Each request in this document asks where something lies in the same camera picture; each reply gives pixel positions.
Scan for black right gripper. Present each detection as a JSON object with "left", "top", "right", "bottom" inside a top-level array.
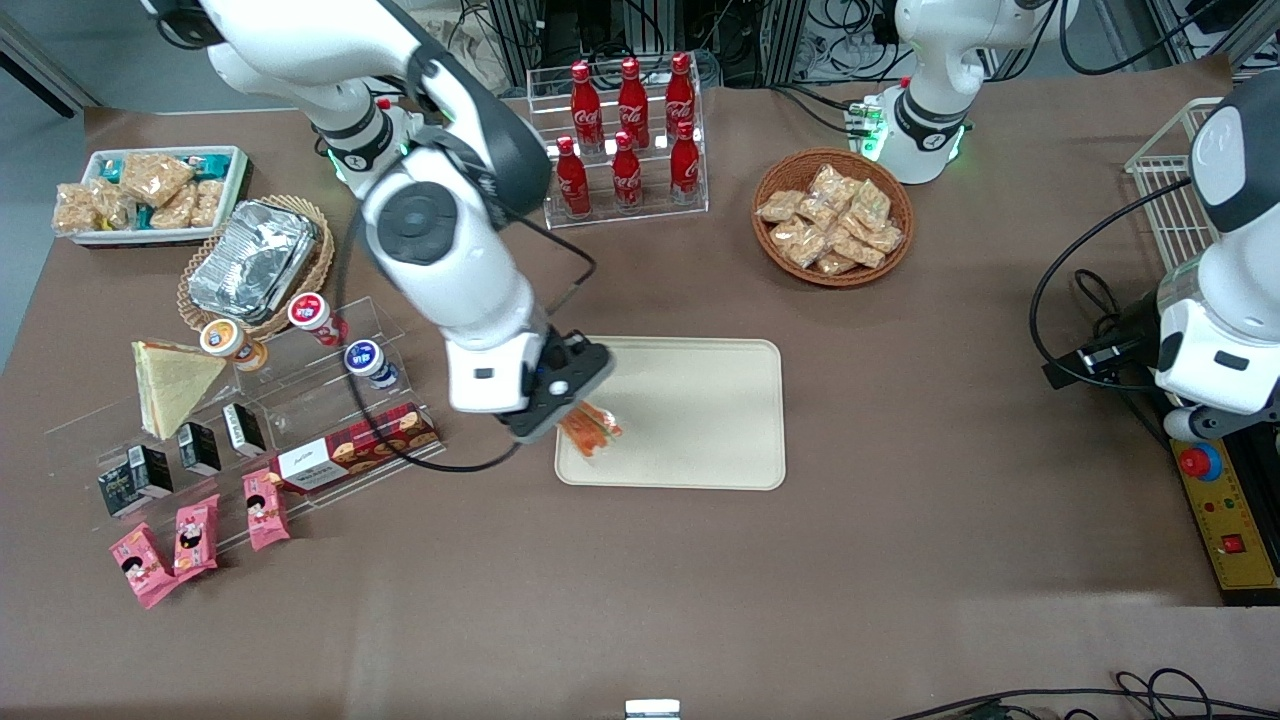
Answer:
[{"left": 499, "top": 329, "right": 618, "bottom": 446}]

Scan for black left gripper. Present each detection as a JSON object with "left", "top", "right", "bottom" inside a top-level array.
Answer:
[{"left": 1042, "top": 298, "right": 1164, "bottom": 392}]

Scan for triangular sandwich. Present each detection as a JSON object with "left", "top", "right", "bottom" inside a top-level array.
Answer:
[
  {"left": 132, "top": 339, "right": 229, "bottom": 442},
  {"left": 559, "top": 403, "right": 624, "bottom": 460}
]

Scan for beige plastic serving tray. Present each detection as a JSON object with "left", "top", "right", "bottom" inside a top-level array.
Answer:
[{"left": 555, "top": 337, "right": 787, "bottom": 492}]

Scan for clear acrylic bottle rack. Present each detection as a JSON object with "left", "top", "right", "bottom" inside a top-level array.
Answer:
[{"left": 526, "top": 55, "right": 710, "bottom": 232}]

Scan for brown table cover sheet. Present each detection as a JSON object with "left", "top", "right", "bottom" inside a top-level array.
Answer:
[{"left": 0, "top": 55, "right": 1280, "bottom": 720}]

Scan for red cola bottle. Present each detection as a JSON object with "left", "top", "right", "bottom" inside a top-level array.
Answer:
[
  {"left": 665, "top": 52, "right": 697, "bottom": 137},
  {"left": 555, "top": 136, "right": 592, "bottom": 219},
  {"left": 617, "top": 57, "right": 651, "bottom": 150},
  {"left": 611, "top": 131, "right": 644, "bottom": 212},
  {"left": 570, "top": 62, "right": 605, "bottom": 154},
  {"left": 669, "top": 120, "right": 702, "bottom": 205}
]

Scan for blue lid yogurt bottle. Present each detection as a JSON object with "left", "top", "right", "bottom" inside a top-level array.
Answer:
[{"left": 343, "top": 340, "right": 400, "bottom": 392}]

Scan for yellow emergency stop box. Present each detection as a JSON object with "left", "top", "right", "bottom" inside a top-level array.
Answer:
[{"left": 1168, "top": 438, "right": 1280, "bottom": 607}]

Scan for round brown wicker basket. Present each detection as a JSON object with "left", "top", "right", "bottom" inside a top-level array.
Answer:
[{"left": 751, "top": 148, "right": 916, "bottom": 290}]

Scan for clear acrylic tiered snack rack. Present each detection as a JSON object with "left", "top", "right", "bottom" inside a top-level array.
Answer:
[{"left": 45, "top": 293, "right": 448, "bottom": 557}]

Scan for red plaid cookie box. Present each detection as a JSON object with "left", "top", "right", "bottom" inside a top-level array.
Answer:
[{"left": 270, "top": 402, "right": 440, "bottom": 496}]

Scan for red lid yogurt bottle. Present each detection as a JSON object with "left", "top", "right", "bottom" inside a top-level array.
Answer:
[{"left": 288, "top": 292, "right": 350, "bottom": 349}]

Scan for oval wicker basket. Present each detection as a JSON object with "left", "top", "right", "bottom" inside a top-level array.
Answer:
[{"left": 177, "top": 195, "right": 337, "bottom": 342}]

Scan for crumpled beige bag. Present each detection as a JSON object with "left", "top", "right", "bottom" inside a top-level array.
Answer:
[{"left": 415, "top": 10, "right": 514, "bottom": 102}]

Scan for pink cartoon snack pack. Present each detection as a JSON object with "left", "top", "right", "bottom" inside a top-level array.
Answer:
[
  {"left": 108, "top": 522, "right": 182, "bottom": 610},
  {"left": 242, "top": 468, "right": 292, "bottom": 553},
  {"left": 172, "top": 494, "right": 222, "bottom": 580}
]

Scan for silver foil container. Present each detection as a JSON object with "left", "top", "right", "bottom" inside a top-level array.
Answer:
[{"left": 187, "top": 199, "right": 320, "bottom": 324}]

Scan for orange lid yogurt bottle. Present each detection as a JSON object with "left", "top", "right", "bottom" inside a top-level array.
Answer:
[{"left": 199, "top": 318, "right": 269, "bottom": 374}]

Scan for white rectangular plastic bin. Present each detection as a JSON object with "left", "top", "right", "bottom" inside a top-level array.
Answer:
[{"left": 55, "top": 145, "right": 252, "bottom": 247}]

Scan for dark bar beside table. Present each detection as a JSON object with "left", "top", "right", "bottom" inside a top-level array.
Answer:
[{"left": 0, "top": 10, "right": 83, "bottom": 120}]

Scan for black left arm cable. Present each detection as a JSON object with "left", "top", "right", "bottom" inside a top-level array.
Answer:
[{"left": 1029, "top": 178, "right": 1197, "bottom": 393}]

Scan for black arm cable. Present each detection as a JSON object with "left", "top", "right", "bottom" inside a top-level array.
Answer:
[
  {"left": 1029, "top": 178, "right": 1197, "bottom": 393},
  {"left": 334, "top": 200, "right": 602, "bottom": 474}
]

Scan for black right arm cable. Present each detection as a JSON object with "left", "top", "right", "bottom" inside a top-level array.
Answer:
[{"left": 334, "top": 200, "right": 602, "bottom": 474}]

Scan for white wire rack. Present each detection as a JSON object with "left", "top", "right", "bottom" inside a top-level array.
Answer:
[{"left": 1124, "top": 97, "right": 1227, "bottom": 272}]

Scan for black cables at table edge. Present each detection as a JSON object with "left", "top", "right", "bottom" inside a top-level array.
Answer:
[{"left": 888, "top": 667, "right": 1280, "bottom": 720}]

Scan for aluminium frame with cables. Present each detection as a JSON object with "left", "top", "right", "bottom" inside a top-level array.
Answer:
[{"left": 488, "top": 0, "right": 903, "bottom": 88}]

